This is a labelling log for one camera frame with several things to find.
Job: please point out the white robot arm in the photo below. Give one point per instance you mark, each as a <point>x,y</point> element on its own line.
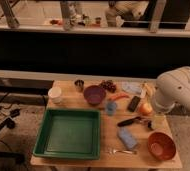
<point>172,87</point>

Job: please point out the dark grape bunch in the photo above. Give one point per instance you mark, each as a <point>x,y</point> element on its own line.
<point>108,85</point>

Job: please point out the yellow banana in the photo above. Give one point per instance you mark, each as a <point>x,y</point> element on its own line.
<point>149,89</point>

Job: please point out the orange pepper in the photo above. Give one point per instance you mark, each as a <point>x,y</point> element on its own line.
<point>118,96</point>

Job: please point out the blue sponge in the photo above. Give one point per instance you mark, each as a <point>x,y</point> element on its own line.
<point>127,138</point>

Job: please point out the small blue cup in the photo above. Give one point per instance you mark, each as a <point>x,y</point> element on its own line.
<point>110,108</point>

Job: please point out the metal fork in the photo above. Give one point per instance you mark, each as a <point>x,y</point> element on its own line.
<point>113,151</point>

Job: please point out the orange apple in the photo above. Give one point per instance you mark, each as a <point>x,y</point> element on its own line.
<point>145,109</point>

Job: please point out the small metal cup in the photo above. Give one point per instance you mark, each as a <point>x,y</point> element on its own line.
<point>79,84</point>

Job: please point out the purple bowl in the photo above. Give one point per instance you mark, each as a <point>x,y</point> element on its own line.
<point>94,94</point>

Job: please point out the white paper cup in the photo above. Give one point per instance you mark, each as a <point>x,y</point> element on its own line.
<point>55,94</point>

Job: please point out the black handled tool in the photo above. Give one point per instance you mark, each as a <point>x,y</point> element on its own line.
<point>129,121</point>

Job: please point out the black rectangular block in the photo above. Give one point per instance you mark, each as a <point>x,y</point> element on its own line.
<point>133,104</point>

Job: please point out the green plastic tray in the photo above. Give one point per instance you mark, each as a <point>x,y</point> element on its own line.
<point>69,134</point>

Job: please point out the clear plastic bag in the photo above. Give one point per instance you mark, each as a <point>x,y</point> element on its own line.
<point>131,87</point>

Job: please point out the red orange bowl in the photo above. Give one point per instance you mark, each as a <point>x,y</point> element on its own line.
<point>161,146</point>

